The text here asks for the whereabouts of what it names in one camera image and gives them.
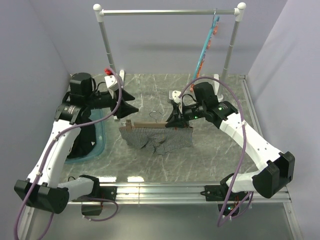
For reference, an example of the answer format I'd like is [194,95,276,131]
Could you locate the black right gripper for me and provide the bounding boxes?
[165,101,207,129]

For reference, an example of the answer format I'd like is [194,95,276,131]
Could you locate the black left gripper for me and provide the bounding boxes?
[86,86,139,119]

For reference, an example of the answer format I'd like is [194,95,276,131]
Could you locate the beige clip hanger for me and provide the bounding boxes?
[120,111,195,132]

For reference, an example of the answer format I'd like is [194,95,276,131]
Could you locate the grey striped boxer underwear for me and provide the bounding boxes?
[119,127,193,155]

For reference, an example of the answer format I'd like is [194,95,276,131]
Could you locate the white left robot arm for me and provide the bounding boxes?
[14,69,138,214]

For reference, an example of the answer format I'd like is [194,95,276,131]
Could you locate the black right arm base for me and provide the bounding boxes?
[200,185,250,216]

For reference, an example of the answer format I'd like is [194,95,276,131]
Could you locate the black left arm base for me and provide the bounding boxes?
[71,185,118,218]

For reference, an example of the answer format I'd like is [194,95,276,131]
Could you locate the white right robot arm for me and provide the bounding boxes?
[166,82,295,200]

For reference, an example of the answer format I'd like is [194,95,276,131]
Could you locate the blue hanger with orange clips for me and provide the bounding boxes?
[193,11,220,79]

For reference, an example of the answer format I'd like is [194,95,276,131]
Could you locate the teal plastic basket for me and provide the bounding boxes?
[54,102,106,164]

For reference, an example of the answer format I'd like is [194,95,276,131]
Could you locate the black clothes in basket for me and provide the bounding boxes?
[67,124,97,159]

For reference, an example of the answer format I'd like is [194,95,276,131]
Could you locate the silver white clothes rack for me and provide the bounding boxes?
[92,2,247,121]

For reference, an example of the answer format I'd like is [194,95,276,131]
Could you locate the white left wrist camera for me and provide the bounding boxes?
[104,68,125,94]

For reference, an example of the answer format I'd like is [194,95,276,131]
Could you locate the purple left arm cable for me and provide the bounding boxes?
[12,68,124,240]

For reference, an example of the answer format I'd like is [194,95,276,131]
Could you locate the aluminium mounting rail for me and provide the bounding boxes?
[27,181,293,206]

